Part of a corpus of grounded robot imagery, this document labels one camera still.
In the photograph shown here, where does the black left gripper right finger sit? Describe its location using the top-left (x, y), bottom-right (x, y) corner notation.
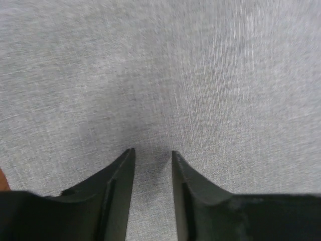
top-left (172, 151), bottom-right (320, 240)

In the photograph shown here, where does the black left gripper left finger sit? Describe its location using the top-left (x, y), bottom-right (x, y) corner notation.
top-left (1, 148), bottom-right (135, 240)

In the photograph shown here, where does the grey cloth napkin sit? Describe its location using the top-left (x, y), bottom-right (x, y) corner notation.
top-left (1, 1), bottom-right (320, 240)

